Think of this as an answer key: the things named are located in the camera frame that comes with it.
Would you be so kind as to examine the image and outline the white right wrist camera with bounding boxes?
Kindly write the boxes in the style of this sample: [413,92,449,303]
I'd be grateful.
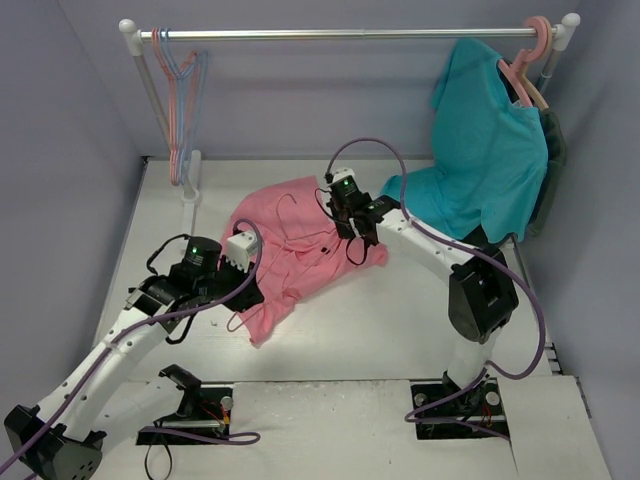
[324,167,355,186]

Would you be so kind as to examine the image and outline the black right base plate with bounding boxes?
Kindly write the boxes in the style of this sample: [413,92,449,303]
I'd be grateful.
[411,378,510,441]

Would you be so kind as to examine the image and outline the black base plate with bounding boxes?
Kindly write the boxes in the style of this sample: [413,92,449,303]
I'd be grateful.
[411,378,510,441]
[135,384,233,446]

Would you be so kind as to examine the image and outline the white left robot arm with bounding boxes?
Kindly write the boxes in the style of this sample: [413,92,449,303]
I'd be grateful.
[1,226,264,479]

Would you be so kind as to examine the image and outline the pink wire hanger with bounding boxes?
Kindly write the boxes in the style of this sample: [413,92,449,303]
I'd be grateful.
[226,193,336,334]
[152,28,197,186]

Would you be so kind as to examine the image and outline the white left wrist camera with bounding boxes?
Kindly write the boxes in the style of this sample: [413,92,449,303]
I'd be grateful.
[225,230,260,273]

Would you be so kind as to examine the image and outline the thick pink hanger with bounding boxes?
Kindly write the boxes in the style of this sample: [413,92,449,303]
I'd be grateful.
[497,16,552,107]

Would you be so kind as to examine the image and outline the silver clothes rack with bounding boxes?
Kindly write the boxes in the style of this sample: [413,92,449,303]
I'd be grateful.
[118,13,582,236]

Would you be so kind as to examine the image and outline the pink t shirt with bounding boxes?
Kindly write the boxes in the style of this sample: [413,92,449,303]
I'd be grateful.
[222,176,388,347]

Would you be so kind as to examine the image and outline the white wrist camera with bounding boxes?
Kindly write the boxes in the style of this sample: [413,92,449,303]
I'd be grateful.
[324,167,355,186]
[225,230,260,273]

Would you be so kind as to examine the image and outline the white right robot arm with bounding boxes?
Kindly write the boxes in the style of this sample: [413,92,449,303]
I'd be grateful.
[327,172,519,412]

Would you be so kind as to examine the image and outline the dark green garment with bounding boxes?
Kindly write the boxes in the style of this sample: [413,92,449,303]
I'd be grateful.
[464,107,569,251]

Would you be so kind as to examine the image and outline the blue wire hanger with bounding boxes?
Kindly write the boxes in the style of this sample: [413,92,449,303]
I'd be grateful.
[186,50,209,176]

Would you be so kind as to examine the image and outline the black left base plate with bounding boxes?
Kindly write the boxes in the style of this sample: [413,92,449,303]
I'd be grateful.
[135,384,233,446]

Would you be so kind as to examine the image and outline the teal t shirt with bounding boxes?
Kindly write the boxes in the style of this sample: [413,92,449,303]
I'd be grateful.
[381,38,548,243]

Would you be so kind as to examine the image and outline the thick beige hanger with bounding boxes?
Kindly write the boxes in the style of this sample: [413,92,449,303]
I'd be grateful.
[517,16,553,111]

